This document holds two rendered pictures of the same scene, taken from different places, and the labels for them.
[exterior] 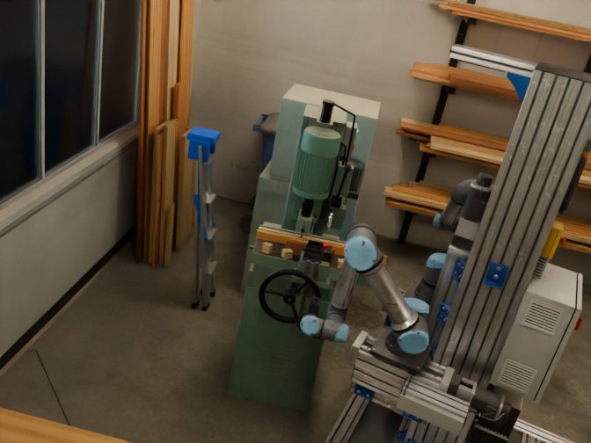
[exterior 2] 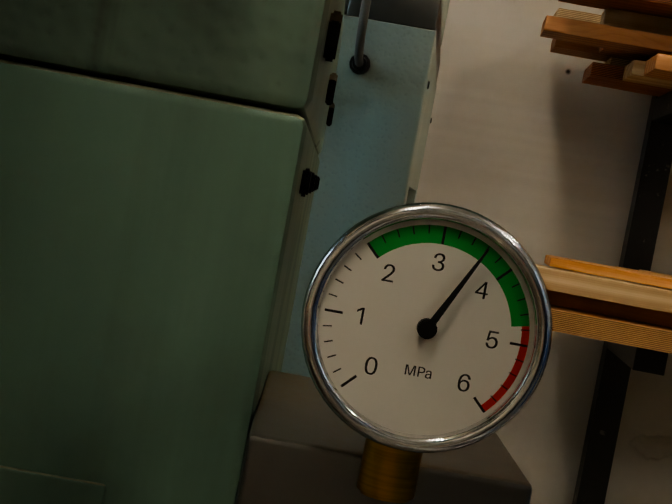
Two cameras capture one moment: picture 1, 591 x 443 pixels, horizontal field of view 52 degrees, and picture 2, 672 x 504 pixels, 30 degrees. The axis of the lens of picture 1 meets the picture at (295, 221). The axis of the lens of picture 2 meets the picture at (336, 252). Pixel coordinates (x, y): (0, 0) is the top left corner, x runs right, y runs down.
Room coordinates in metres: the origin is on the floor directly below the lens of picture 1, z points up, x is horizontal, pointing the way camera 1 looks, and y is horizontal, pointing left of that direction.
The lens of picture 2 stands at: (2.15, -0.27, 0.69)
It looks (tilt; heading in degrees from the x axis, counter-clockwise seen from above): 3 degrees down; 359
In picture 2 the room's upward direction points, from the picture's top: 10 degrees clockwise
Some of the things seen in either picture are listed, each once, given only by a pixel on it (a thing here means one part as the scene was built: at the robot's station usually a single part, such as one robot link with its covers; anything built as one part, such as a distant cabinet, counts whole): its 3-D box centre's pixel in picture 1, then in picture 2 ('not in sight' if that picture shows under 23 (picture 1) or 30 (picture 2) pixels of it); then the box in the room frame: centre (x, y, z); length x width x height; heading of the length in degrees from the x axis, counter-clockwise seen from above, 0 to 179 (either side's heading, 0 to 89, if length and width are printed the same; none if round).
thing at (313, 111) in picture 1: (311, 178); not in sight; (2.99, -0.04, 1.16); 0.22 x 0.22 x 0.72; 0
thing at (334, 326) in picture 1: (334, 329); not in sight; (2.03, -0.24, 0.91); 0.11 x 0.11 x 0.08; 86
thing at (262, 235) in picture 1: (321, 247); not in sight; (2.69, -0.15, 0.92); 0.67 x 0.02 x 0.04; 90
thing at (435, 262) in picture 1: (439, 268); not in sight; (2.59, -0.73, 0.98); 0.13 x 0.12 x 0.14; 84
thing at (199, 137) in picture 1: (202, 221); not in sight; (3.39, 0.58, 0.58); 0.27 x 0.25 x 1.16; 87
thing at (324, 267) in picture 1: (313, 265); not in sight; (2.50, -0.13, 0.92); 0.15 x 0.13 x 0.09; 90
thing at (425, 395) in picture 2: not in sight; (414, 355); (2.48, -0.30, 0.65); 0.06 x 0.04 x 0.08; 90
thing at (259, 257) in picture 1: (312, 265); not in sight; (2.59, -0.13, 0.87); 0.61 x 0.30 x 0.06; 90
